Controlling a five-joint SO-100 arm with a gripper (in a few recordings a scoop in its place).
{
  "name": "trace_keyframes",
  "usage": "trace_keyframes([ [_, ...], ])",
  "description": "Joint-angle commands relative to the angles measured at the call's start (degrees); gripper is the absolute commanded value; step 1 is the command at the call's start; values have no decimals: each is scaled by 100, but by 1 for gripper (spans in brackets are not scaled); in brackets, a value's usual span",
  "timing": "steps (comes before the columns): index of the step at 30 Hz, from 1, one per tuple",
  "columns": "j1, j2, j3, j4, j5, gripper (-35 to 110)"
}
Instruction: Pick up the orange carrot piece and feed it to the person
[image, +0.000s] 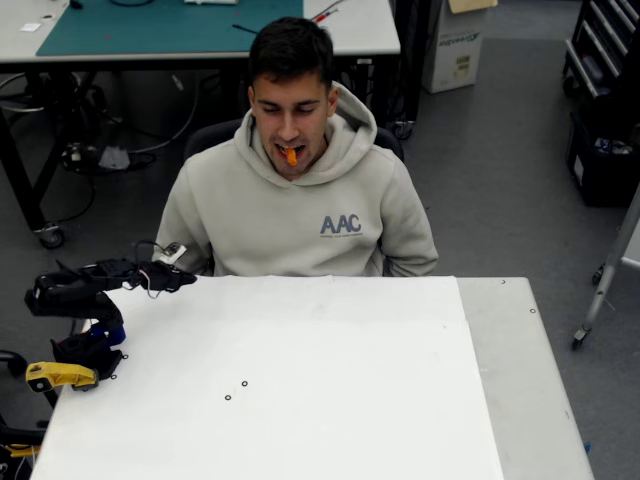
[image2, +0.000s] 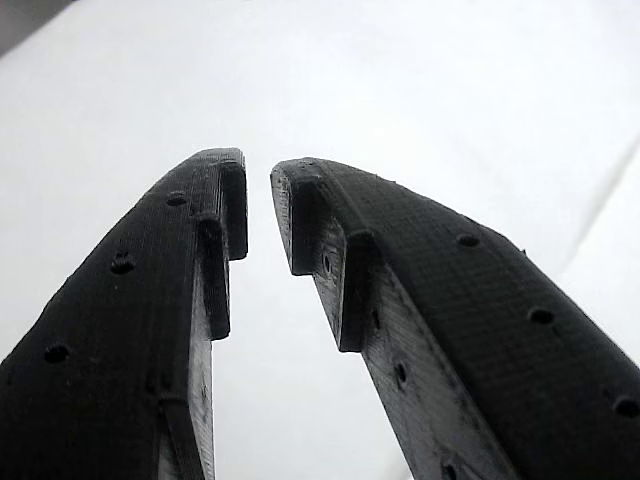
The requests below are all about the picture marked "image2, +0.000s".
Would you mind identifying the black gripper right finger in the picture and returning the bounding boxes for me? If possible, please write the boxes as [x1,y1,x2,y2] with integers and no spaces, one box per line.
[269,156,640,480]

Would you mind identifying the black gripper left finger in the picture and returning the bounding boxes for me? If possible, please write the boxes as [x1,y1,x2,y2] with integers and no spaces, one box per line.
[0,146,249,480]

